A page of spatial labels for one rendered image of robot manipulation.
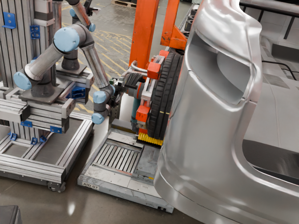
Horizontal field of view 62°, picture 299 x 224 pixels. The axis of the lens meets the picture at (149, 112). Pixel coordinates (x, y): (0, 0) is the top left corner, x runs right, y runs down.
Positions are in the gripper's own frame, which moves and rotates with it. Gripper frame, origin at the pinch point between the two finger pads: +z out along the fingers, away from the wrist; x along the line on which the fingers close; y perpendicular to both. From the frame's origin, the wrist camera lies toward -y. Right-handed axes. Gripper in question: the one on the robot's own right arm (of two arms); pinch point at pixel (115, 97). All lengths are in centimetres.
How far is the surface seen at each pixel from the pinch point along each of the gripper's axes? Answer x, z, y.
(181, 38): -23, 260, -12
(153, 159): -37, 12, -59
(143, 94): -21.8, -9.8, 13.3
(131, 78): -10.3, -1.2, 18.9
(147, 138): -28.4, 2.5, -30.5
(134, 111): -10.3, 25.1, -23.5
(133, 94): -10.3, 10.8, 0.2
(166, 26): 4, 258, 1
